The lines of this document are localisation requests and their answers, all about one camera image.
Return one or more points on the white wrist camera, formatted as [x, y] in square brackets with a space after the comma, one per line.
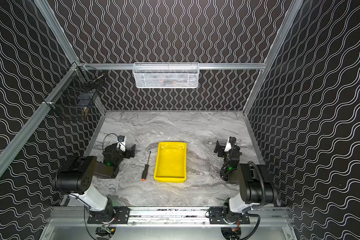
[231, 142]
[122, 143]

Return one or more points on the black mount plate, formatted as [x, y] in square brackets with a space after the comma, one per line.
[221, 216]
[119, 215]

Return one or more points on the black left mount plate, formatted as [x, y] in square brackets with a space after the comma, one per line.
[119, 215]

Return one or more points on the orange black handled screwdriver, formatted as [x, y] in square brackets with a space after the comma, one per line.
[145, 171]

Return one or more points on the black wire basket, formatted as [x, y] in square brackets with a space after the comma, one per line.
[75, 100]

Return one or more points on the black right mount plate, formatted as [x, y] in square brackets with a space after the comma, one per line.
[221, 216]

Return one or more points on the yellow plastic bin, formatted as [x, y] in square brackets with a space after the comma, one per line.
[171, 162]

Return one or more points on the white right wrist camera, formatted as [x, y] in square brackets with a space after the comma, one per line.
[231, 142]

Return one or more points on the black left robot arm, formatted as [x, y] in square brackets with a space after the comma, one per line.
[76, 182]

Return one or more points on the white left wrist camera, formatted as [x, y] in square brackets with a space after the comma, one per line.
[122, 143]

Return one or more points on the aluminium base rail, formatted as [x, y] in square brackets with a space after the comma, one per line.
[145, 217]

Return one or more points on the white wire mesh basket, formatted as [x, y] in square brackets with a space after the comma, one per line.
[166, 75]

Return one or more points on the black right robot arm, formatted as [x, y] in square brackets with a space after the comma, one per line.
[256, 189]

